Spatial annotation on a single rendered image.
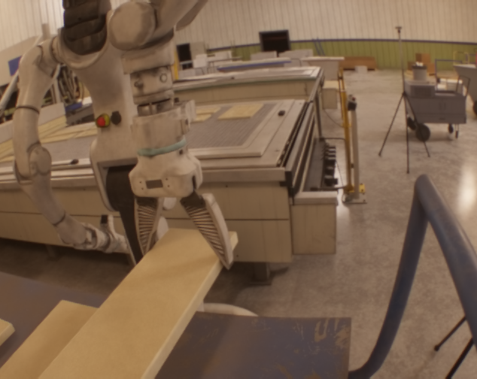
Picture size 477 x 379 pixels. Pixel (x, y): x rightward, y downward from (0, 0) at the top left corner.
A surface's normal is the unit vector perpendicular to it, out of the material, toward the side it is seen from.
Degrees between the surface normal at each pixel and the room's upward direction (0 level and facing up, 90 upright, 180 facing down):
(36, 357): 0
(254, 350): 0
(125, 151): 86
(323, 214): 90
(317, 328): 0
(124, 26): 91
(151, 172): 98
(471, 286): 36
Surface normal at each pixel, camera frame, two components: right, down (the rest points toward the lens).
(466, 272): -0.67, -0.73
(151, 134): 0.66, 0.21
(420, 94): -0.24, 0.39
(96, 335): -0.13, -0.92
